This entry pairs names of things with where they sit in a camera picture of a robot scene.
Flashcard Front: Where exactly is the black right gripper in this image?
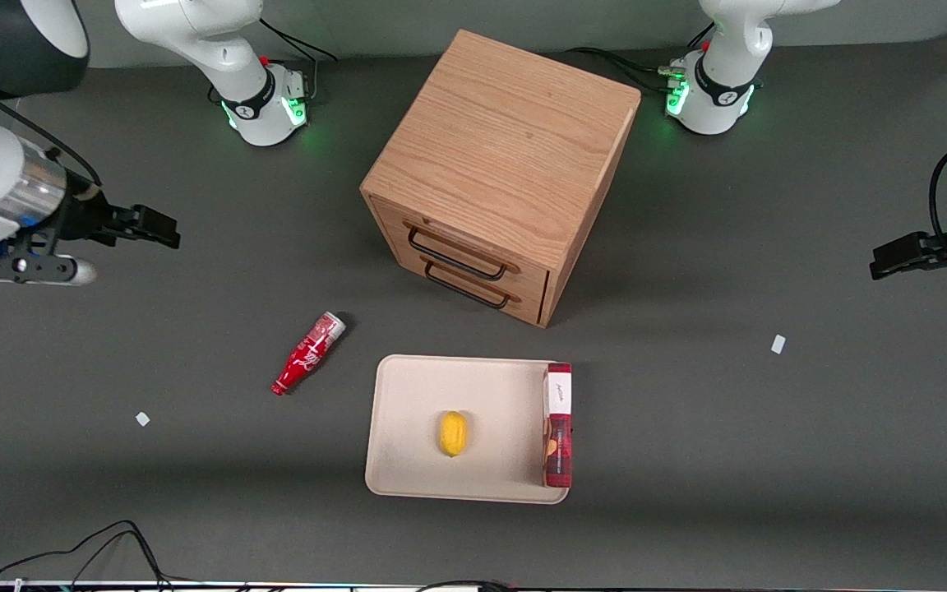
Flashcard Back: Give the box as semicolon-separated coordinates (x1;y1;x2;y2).
53;174;181;250

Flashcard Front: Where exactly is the red coke bottle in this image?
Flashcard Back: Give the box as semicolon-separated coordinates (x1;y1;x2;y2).
270;311;348;397

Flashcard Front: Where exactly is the beige plastic tray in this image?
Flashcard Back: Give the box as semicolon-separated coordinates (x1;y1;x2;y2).
364;354;573;505

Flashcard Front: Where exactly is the yellow lemon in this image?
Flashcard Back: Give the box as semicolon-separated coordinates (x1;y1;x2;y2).
439;410;469;458

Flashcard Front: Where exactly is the wooden drawer cabinet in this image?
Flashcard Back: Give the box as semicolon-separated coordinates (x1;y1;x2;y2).
360;30;642;329

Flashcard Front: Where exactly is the red snack box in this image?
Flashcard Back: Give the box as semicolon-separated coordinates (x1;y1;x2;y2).
542;362;573;488

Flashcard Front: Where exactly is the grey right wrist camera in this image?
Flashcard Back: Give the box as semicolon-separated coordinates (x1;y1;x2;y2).
0;252;99;287

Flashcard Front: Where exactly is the black right arm wrist cable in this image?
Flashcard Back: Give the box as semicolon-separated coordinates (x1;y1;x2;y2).
0;67;103;187

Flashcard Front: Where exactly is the black right arm base cable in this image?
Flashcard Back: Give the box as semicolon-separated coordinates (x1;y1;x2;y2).
258;18;340;104

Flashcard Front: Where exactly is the black arm base cable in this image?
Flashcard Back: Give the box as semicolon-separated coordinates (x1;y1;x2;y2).
564;47;688;93
258;18;340;104

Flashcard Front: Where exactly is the black metal drawer handle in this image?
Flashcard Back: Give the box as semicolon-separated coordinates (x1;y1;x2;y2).
407;225;510;282
423;261;513;311

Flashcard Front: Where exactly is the long black floor cable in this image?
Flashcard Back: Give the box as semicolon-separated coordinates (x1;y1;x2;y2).
0;520;174;591

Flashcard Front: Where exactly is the black left arm base cable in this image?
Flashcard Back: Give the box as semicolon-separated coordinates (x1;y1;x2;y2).
564;47;688;93

